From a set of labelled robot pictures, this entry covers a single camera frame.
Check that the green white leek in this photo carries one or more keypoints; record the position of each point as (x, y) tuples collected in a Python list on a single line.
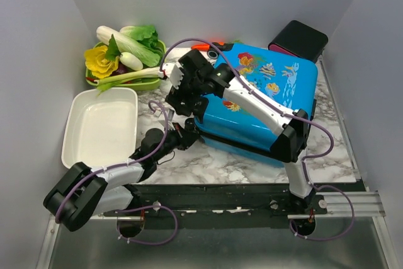
[(144, 80)]

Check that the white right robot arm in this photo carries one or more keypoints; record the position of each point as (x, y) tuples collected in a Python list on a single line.
[(232, 114)]

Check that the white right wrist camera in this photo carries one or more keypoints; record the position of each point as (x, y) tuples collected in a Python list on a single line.
[(173, 73)]

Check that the purple onion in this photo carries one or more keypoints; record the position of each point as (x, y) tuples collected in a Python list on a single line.
[(122, 69)]

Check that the white rectangular tray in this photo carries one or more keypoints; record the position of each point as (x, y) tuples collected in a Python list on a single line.
[(101, 128)]

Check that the orange toy carrot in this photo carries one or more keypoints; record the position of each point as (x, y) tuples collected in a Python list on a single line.
[(205, 46)]

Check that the aluminium frame rail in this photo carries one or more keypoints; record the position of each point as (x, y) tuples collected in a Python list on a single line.
[(342, 200)]

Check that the yellow flower cabbage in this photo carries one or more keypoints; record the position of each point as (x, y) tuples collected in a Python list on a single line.
[(98, 64)]

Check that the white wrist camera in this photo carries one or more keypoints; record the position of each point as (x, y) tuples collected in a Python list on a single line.
[(173, 73), (170, 117)]

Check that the blue fish print suitcase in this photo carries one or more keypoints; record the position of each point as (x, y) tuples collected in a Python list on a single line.
[(296, 78)]

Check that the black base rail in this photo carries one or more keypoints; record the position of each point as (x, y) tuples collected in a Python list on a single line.
[(228, 206)]

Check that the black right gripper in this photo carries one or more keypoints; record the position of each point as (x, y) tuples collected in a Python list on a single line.
[(175, 96)]

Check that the white napa cabbage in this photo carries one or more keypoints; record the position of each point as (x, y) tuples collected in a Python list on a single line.
[(122, 43)]

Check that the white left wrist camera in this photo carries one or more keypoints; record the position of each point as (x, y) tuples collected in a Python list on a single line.
[(170, 117)]

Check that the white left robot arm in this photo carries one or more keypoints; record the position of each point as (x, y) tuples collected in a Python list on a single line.
[(84, 191)]

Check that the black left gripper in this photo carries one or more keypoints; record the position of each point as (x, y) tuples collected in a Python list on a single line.
[(186, 138)]

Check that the black bag with pink trim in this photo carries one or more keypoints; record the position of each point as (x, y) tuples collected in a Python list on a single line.
[(299, 40)]

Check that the green leafy lettuce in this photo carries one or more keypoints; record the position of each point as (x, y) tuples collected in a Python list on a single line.
[(145, 34)]

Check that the white radish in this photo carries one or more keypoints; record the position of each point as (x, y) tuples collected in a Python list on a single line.
[(131, 61)]

